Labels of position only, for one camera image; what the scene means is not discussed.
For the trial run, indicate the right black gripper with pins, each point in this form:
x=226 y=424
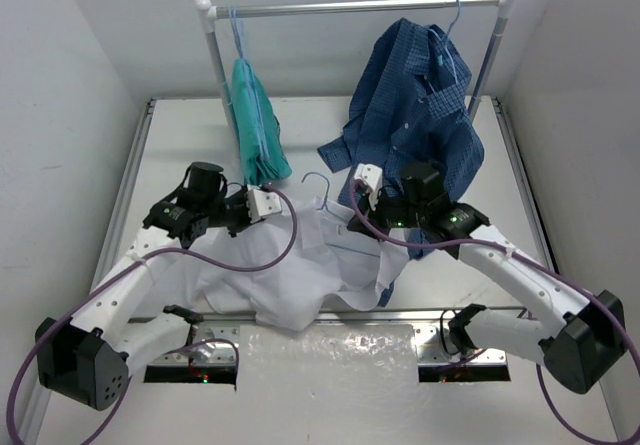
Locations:
x=373 y=215

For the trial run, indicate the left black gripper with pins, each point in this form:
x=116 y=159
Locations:
x=238 y=210

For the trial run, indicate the light blue wire hanger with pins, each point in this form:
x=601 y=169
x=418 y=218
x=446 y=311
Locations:
x=323 y=206

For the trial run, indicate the white shirt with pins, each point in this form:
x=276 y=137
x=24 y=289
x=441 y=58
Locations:
x=284 y=269

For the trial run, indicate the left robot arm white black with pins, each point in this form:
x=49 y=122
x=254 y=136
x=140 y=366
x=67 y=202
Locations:
x=91 y=356

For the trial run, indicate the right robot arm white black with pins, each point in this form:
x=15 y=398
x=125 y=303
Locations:
x=575 y=335

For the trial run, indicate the blue checked shirt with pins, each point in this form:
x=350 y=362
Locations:
x=406 y=109

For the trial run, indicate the light blue hanger under blue shirt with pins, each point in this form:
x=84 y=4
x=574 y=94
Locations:
x=445 y=39

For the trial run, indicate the light blue hanger with teal garment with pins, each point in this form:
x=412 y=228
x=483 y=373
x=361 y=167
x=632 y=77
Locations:
x=239 y=35

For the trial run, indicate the teal green garment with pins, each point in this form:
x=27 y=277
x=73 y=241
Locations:
x=257 y=171

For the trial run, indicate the crinkled white plastic sheet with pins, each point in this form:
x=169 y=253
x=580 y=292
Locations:
x=358 y=356

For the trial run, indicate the white and silver clothes rack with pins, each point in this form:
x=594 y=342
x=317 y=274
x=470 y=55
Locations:
x=209 y=15

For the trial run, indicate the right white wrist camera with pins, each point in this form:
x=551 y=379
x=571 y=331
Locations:
x=371 y=176

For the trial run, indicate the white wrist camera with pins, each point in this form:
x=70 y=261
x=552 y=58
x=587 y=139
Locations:
x=262 y=204
x=371 y=176

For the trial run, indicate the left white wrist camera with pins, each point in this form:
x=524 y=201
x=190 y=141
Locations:
x=262 y=204

